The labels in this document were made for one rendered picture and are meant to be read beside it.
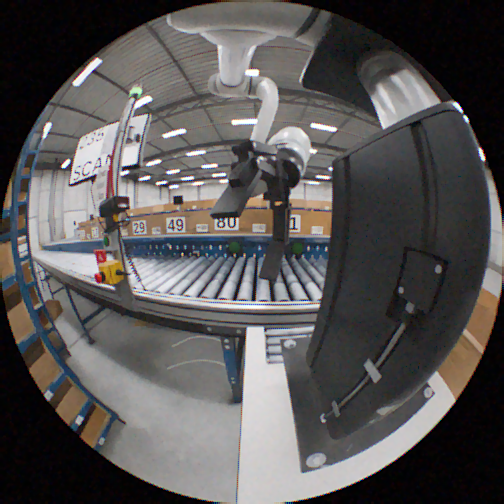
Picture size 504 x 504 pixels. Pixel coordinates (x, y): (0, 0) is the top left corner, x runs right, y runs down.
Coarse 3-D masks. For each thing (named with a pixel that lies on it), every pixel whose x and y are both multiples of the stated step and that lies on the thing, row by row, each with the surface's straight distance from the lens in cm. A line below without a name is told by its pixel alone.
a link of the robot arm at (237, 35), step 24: (240, 0) 32; (264, 0) 32; (192, 24) 35; (216, 24) 34; (240, 24) 34; (264, 24) 33; (288, 24) 33; (240, 48) 48; (240, 72) 65; (240, 96) 90
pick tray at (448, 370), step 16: (480, 304) 67; (480, 320) 68; (464, 336) 40; (480, 336) 69; (464, 352) 41; (480, 352) 41; (448, 368) 43; (464, 368) 42; (448, 384) 45; (464, 384) 44
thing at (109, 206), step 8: (104, 200) 57; (112, 200) 52; (120, 200) 51; (128, 200) 53; (104, 208) 55; (112, 208) 51; (120, 208) 50; (128, 208) 53; (104, 216) 57; (112, 216) 55; (112, 224) 55; (104, 232) 58
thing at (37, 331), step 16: (32, 128) 81; (16, 176) 74; (16, 192) 73; (16, 208) 117; (16, 224) 116; (16, 240) 115; (16, 256) 70; (16, 272) 71; (32, 304) 119; (32, 320) 74; (32, 336) 76; (64, 368) 83; (48, 384) 89; (80, 384) 90; (96, 400) 98; (112, 416) 111; (96, 448) 118
